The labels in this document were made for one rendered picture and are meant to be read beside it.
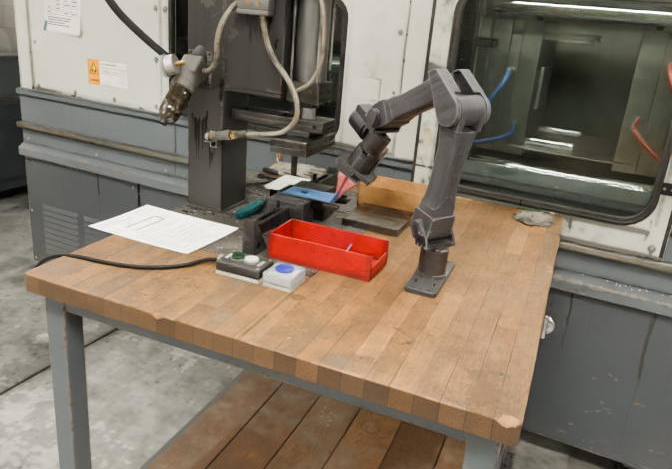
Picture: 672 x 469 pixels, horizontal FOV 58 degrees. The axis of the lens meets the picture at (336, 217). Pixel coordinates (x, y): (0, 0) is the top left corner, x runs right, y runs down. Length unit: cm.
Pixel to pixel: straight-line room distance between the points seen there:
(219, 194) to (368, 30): 83
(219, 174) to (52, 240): 181
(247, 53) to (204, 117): 21
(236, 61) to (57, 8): 159
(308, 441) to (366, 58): 126
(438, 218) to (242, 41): 65
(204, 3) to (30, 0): 166
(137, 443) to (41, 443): 31
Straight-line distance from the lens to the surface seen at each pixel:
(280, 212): 148
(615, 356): 220
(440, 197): 129
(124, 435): 235
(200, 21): 163
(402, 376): 102
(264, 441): 194
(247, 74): 156
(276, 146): 150
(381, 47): 214
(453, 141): 125
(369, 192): 179
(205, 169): 167
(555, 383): 227
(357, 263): 131
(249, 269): 128
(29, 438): 241
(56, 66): 310
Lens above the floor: 146
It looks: 19 degrees down
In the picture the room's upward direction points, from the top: 5 degrees clockwise
